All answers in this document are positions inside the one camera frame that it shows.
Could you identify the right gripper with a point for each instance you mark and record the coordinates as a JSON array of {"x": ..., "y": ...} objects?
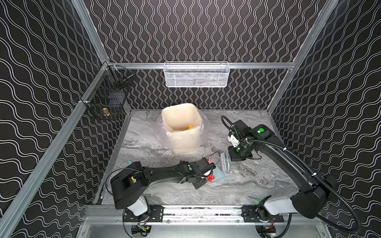
[{"x": 235, "y": 153}]

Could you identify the teal hand brush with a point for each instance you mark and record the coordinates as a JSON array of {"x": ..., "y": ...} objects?
[{"x": 225, "y": 162}]

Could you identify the teal dustpan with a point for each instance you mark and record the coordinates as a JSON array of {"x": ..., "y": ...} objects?
[{"x": 218, "y": 174}]

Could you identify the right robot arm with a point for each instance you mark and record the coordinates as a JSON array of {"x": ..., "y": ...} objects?
[{"x": 311, "y": 196}]

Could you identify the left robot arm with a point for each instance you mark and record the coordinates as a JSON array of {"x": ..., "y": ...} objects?
[{"x": 129, "y": 185}]

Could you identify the red paper scrap near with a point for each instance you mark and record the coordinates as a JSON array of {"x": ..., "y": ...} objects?
[{"x": 211, "y": 178}]

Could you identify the clear plastic bin liner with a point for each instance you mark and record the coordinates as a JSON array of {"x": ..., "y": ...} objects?
[{"x": 159, "y": 131}]

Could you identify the cream plastic waste bin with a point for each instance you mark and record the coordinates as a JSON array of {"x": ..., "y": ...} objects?
[{"x": 175, "y": 120}]

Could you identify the brass object in basket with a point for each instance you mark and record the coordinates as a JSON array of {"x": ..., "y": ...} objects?
[{"x": 105, "y": 112}]

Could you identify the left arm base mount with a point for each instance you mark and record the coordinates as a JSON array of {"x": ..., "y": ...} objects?
[{"x": 148, "y": 214}]

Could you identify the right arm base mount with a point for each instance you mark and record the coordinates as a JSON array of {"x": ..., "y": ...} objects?
[{"x": 256, "y": 214}]

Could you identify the white wire basket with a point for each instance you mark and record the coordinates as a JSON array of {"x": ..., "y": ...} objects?
[{"x": 196, "y": 74}]

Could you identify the aluminium front rail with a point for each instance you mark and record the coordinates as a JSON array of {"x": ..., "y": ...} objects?
[{"x": 181, "y": 215}]

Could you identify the black wire basket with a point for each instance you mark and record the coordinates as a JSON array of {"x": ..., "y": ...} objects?
[{"x": 110, "y": 92}]

